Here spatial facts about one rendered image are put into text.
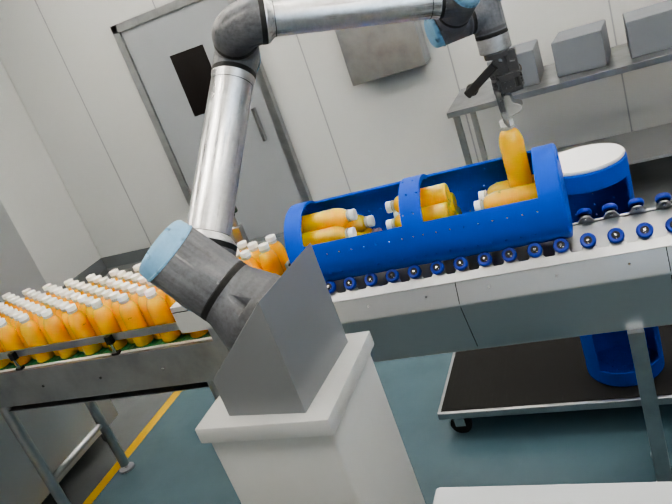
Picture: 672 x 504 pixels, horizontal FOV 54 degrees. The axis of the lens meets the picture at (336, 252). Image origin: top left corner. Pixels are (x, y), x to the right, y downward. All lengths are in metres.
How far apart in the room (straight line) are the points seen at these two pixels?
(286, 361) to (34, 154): 6.07
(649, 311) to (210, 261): 1.33
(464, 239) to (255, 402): 0.89
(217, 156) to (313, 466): 0.76
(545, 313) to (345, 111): 3.77
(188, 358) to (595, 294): 1.38
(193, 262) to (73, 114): 5.63
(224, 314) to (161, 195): 5.36
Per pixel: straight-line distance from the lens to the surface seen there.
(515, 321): 2.14
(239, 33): 1.65
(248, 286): 1.35
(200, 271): 1.37
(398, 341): 2.25
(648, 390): 2.31
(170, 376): 2.53
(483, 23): 1.91
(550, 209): 1.93
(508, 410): 2.77
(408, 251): 2.03
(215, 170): 1.63
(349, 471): 1.41
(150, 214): 6.85
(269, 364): 1.31
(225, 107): 1.68
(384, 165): 5.65
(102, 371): 2.70
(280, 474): 1.48
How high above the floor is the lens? 1.82
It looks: 20 degrees down
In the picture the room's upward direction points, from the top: 20 degrees counter-clockwise
